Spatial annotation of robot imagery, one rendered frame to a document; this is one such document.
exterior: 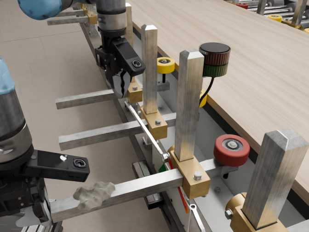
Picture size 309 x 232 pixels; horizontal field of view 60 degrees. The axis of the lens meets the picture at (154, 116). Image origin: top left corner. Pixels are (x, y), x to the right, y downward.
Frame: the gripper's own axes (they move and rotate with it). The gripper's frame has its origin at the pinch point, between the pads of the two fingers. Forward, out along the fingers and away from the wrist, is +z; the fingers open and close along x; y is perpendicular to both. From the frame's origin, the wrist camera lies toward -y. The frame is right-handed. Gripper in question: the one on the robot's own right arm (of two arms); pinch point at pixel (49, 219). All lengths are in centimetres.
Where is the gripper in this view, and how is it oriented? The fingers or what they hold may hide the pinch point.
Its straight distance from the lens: 63.1
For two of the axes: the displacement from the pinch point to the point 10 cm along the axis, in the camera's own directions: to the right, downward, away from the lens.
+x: 3.4, 5.4, -7.7
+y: -9.4, 1.9, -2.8
